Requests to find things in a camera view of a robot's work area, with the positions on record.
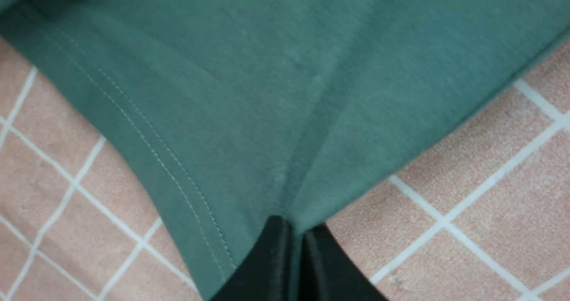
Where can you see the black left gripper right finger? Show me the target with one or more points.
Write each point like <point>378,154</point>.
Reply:
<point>328,274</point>

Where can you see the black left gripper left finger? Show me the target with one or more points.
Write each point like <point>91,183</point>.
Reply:
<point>264,274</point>

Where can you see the green long-sleeved shirt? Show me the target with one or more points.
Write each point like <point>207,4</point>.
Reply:
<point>233,112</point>

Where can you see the pink checkered tablecloth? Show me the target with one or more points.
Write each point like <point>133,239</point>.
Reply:
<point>483,216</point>

